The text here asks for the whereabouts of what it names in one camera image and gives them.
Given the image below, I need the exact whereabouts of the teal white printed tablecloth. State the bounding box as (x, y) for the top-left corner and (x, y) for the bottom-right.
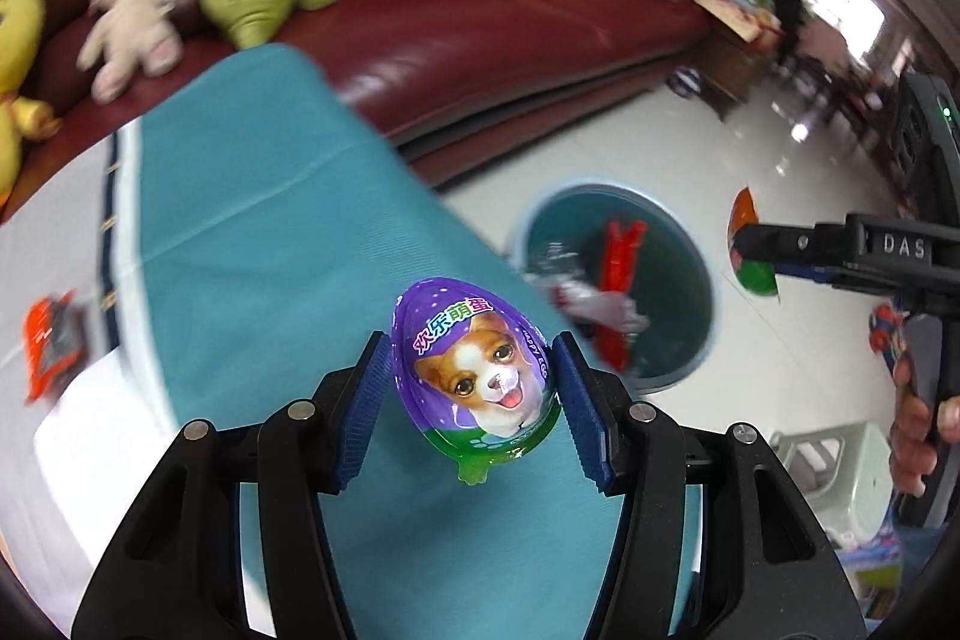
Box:
(0, 42), (706, 640)

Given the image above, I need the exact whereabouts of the dark red leather sofa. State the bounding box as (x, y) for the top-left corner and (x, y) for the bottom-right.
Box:
(0, 0), (715, 225)

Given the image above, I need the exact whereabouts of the person's right hand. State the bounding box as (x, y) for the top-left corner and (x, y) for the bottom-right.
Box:
(891, 351), (960, 498)

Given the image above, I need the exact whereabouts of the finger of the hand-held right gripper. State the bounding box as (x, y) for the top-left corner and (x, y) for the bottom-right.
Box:
(772, 265), (852, 290)
(731, 222), (852, 270)

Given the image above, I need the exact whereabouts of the orange green egg shell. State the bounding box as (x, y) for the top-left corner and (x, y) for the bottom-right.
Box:
(726, 186), (781, 300)

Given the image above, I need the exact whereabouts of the red packet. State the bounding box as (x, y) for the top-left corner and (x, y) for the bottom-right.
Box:
(598, 220), (647, 375)

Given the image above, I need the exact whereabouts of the colourful printed box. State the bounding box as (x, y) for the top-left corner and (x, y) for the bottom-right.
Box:
(836, 520), (905, 622)

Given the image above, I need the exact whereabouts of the orange silver snack wrapper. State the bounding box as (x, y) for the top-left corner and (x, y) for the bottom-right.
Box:
(22, 289), (89, 405)

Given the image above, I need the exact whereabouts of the white plush toy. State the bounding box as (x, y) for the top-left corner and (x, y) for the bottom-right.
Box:
(77, 0), (197, 103)

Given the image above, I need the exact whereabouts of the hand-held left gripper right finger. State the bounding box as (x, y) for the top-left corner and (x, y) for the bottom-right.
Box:
(550, 332), (871, 640)

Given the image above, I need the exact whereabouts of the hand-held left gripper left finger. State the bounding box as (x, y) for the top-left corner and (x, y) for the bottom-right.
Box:
(71, 329), (395, 640)

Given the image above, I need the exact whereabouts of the cardboard box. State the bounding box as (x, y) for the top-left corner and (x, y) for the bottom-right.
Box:
(694, 0), (785, 45)

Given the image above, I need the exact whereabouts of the red blue toy figure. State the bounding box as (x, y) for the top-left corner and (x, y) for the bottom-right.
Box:
(868, 302), (910, 375)

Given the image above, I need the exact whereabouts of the yellow chick plush toy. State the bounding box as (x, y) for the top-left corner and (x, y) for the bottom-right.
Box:
(0, 0), (62, 206)

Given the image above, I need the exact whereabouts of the brown wooden side table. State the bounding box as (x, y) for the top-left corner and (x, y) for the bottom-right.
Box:
(701, 36), (773, 120)

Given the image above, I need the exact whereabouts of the pale green plastic stool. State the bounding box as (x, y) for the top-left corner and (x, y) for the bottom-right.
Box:
(771, 421), (901, 545)

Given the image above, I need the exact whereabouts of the round teal bin white rim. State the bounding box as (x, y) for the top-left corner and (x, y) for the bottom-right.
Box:
(506, 182), (719, 395)

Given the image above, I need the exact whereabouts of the purple toy egg puppy print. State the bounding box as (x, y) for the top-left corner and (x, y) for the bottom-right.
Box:
(391, 278), (563, 487)

